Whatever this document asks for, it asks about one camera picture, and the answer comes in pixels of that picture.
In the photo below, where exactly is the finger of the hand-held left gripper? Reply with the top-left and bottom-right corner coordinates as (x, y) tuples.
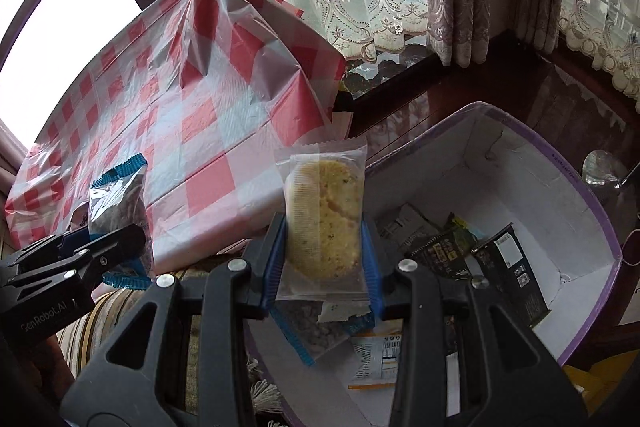
(0, 227), (93, 278)
(55, 223), (148, 288)

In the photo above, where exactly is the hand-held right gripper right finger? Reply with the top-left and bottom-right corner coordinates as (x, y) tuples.
(360, 214), (588, 427)

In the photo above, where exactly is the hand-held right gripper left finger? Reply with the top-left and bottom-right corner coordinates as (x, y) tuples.
(60, 212), (288, 427)

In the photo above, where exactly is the blue clear snack packet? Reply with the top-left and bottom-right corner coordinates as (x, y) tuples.
(270, 302), (376, 367)
(87, 153), (153, 292)

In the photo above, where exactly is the white grey snack packet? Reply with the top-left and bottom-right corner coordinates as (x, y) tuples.
(377, 203), (443, 253)

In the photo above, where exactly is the dark brown snack packet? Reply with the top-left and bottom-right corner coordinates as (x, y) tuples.
(405, 227), (476, 280)

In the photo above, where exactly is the clear yellow cake packet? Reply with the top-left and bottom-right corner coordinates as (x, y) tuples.
(274, 137), (370, 303)

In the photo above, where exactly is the silver orange-trim snack packet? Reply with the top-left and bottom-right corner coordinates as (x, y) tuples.
(347, 332), (403, 390)

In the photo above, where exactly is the long black snack packet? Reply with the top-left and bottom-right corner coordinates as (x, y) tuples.
(470, 223), (551, 329)

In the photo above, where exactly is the white cardboard box purple rim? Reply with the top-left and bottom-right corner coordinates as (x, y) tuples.
(245, 101), (623, 427)

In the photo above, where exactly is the dark purple crinkled snack packet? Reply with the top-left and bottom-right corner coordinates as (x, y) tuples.
(69, 202), (93, 230)

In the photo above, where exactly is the plain beige curtain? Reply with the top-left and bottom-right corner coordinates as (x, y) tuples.
(0, 117), (31, 198)

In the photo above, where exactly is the red white checked plastic tablecloth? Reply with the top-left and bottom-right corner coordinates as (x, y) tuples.
(4, 0), (353, 275)

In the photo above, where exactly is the clear glass object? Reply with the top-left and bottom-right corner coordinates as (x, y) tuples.
(582, 149), (631, 190)

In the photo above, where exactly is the yellow plastic bag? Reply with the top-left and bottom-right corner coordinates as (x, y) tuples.
(565, 349), (631, 408)

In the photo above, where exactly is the narrow embroidered lace curtain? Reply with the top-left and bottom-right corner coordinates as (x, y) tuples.
(557, 0), (640, 100)

